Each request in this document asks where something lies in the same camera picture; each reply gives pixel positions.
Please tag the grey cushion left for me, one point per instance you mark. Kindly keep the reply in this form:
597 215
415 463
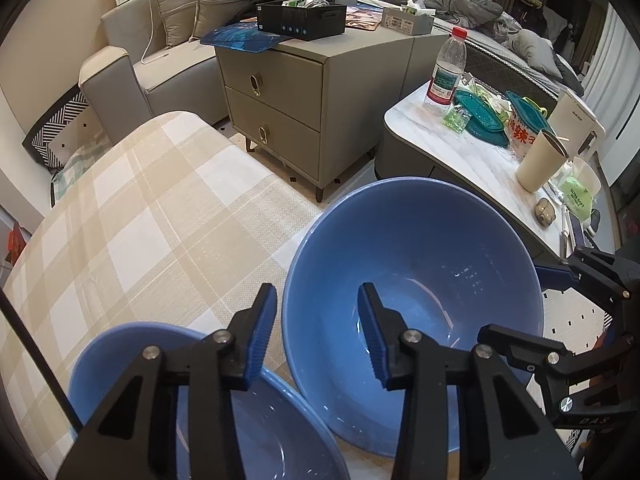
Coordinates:
178 18

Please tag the clear plastic water bottle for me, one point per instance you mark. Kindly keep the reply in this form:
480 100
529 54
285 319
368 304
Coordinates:
448 71

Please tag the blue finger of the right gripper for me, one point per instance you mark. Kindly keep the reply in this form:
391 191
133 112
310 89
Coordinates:
526 352
556 277

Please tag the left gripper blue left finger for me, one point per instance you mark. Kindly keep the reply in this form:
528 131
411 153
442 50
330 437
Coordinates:
259 326

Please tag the white electric kettle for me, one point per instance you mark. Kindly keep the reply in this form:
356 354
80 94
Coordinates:
572 120

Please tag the grey side cabinet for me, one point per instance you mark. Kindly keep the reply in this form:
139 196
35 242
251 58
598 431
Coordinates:
318 106

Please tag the beige paper cup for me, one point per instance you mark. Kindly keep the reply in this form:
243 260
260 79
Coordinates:
546 156

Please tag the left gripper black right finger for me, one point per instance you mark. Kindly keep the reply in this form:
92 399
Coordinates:
379 339

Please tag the grey sofa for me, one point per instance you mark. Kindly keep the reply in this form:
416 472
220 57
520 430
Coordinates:
136 77

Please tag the white marble side table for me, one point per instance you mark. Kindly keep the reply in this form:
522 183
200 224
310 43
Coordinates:
415 143

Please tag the grey tissue box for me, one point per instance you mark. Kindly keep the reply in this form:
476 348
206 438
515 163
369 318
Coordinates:
419 23

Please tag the black rectangular box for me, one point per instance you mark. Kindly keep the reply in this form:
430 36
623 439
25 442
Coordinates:
302 23

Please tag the black patterned chair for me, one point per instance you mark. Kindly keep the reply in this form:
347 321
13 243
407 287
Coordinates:
67 140

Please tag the checked beige tablecloth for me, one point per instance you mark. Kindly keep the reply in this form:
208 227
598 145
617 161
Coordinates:
175 224

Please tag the blue bowl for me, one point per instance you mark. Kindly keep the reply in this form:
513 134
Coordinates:
439 255
163 402

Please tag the grey clothes on bed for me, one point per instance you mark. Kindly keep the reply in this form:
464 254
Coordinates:
487 16

